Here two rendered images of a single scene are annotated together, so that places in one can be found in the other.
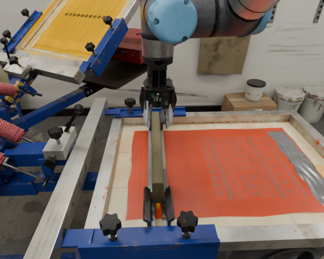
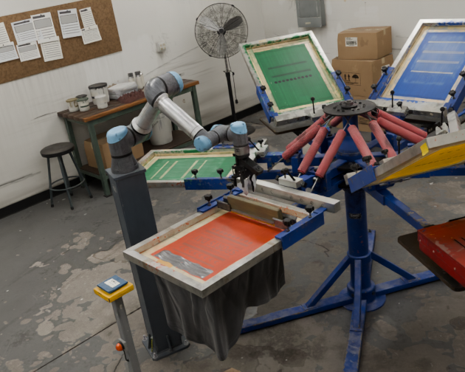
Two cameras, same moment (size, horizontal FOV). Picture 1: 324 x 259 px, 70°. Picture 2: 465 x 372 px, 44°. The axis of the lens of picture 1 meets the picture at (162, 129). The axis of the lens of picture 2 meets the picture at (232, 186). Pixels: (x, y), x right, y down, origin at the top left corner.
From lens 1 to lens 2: 3.14 m
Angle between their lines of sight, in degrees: 113
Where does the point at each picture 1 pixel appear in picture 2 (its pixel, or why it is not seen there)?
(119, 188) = not seen: hidden behind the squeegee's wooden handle
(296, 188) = (178, 249)
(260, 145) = (211, 259)
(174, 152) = (255, 229)
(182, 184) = (233, 222)
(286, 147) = (193, 266)
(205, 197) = (218, 224)
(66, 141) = (285, 179)
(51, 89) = not seen: outside the picture
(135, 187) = not seen: hidden behind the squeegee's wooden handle
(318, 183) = (168, 254)
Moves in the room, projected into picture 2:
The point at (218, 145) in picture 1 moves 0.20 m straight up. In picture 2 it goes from (236, 245) to (230, 207)
